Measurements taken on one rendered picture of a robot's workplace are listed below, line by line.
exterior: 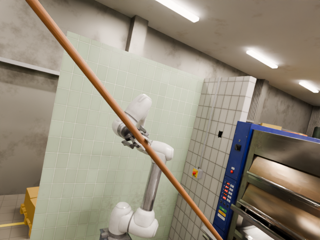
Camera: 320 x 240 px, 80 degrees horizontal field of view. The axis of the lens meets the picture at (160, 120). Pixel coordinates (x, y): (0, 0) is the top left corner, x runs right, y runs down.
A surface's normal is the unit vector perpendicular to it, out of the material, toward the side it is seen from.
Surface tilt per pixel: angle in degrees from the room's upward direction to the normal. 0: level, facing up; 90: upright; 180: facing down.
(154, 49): 90
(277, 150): 90
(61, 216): 90
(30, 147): 90
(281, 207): 70
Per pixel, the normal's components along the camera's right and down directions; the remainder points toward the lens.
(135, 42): 0.52, 0.16
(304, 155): -0.86, -0.15
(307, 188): -0.74, -0.48
